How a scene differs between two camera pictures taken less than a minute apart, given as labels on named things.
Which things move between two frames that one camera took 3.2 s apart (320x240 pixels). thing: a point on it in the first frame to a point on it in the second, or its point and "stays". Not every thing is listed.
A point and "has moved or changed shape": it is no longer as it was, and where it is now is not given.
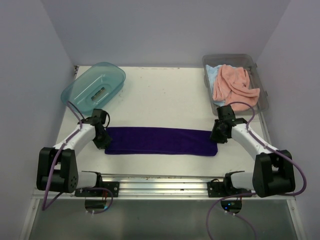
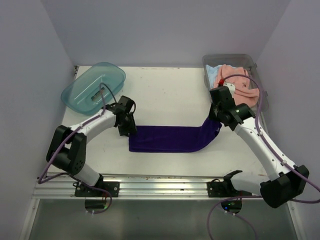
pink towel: x=232 y=85 stays
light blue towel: x=212 y=71 stays
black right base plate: x=224 y=189 stays
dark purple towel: x=166 y=141 has moved or changed shape
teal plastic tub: x=93 y=87 stays
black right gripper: x=214 y=136 to x=212 y=116
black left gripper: x=104 y=143 to x=131 y=128
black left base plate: x=114 y=186 stays
